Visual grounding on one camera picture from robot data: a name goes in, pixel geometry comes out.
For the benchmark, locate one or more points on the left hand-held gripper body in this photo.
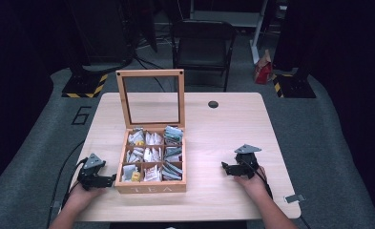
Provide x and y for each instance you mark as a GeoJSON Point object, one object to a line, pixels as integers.
{"type": "Point", "coordinates": [91, 165]}

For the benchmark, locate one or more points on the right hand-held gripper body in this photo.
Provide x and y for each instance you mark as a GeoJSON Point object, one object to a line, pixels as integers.
{"type": "Point", "coordinates": [247, 160]}

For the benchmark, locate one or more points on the wooden tea box with lid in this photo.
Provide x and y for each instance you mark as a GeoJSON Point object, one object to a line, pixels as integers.
{"type": "Point", "coordinates": [151, 187]}

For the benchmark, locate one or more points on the person's left hand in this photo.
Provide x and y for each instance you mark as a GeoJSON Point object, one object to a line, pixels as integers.
{"type": "Point", "coordinates": [81, 194]}

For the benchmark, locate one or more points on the person's right hand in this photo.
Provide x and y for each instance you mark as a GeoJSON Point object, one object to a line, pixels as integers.
{"type": "Point", "coordinates": [255, 184]}

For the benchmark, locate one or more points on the assorted tea bag packets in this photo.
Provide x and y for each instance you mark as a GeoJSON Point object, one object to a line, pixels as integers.
{"type": "Point", "coordinates": [153, 156]}

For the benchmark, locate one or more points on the grey metal clip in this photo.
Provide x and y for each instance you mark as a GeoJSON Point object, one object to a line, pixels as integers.
{"type": "Point", "coordinates": [295, 198]}

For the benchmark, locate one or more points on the black round table grommet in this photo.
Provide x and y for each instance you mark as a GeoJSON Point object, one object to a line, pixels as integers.
{"type": "Point", "coordinates": [213, 104]}

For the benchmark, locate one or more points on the black stand base striped edge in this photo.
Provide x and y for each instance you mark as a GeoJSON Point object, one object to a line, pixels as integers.
{"type": "Point", "coordinates": [85, 86]}
{"type": "Point", "coordinates": [295, 86]}

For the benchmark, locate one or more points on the red paper bag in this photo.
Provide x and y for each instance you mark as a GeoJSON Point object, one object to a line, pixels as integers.
{"type": "Point", "coordinates": [263, 71]}

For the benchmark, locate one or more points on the black folding chair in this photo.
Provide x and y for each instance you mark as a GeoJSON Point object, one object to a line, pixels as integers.
{"type": "Point", "coordinates": [202, 47]}

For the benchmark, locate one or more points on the white table leg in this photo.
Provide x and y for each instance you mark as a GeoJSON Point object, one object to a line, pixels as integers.
{"type": "Point", "coordinates": [257, 35]}

